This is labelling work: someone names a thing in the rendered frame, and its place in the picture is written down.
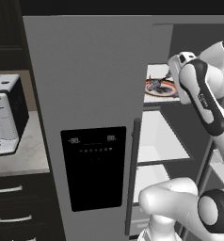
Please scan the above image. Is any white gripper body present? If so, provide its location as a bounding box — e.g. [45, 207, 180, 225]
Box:
[168, 53, 184, 104]

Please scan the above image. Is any white fridge shelf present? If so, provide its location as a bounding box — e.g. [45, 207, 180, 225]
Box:
[143, 63, 182, 104]
[132, 164, 171, 205]
[137, 109, 191, 165]

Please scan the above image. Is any grey fish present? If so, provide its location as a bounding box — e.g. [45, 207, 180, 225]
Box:
[147, 74, 173, 92]

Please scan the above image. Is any grey fridge body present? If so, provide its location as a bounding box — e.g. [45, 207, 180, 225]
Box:
[129, 14, 224, 241]

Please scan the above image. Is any grey fridge door with display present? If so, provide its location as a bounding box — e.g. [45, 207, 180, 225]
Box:
[22, 15, 154, 241]

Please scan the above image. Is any grey fridge door with shelves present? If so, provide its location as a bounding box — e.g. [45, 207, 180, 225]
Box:
[181, 135, 224, 241]

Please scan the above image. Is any white fridge drawer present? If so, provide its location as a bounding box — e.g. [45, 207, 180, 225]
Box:
[129, 203, 153, 237]

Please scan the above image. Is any orange rimmed plate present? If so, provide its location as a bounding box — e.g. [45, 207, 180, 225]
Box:
[144, 77, 181, 98]

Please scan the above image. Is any black and white coffee machine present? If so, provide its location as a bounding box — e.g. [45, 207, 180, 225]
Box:
[0, 73, 30, 157]

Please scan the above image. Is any dark drawer front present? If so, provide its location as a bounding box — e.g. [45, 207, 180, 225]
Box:
[0, 174, 56, 211]
[0, 206, 62, 237]

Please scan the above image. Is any dark grey fridge door handle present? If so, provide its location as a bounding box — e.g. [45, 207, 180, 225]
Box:
[124, 117, 142, 236]

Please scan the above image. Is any dark wall cupboard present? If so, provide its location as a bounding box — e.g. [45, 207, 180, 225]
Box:
[0, 0, 34, 72]

